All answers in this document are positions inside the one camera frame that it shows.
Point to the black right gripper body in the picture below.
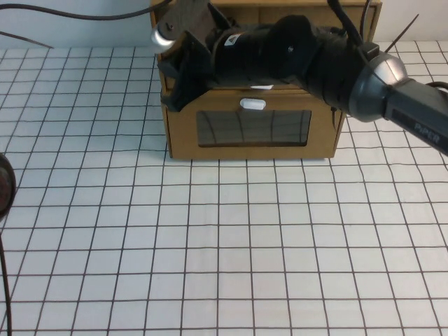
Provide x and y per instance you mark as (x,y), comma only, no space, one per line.
(196,63)

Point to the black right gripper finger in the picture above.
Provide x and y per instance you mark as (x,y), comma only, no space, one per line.
(171,69)
(180,96)

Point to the cardboard drawer with clear window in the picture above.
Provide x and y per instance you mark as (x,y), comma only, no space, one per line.
(245,15)

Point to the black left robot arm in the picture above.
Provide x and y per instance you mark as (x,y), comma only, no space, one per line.
(5,185)

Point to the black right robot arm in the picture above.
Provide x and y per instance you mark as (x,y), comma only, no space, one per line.
(385,91)

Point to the cardboard shoe box with window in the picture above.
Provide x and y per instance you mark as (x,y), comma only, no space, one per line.
(182,140)

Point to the cardboard shoe box outer shell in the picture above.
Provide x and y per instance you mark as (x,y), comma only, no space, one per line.
(376,21)

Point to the thin black zip tie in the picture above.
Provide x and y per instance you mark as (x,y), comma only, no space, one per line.
(402,33)
(35,42)

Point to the white grid pattern tablecloth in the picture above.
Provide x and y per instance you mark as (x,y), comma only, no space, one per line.
(175,245)

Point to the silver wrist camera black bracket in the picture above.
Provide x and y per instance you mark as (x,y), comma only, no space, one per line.
(161,40)

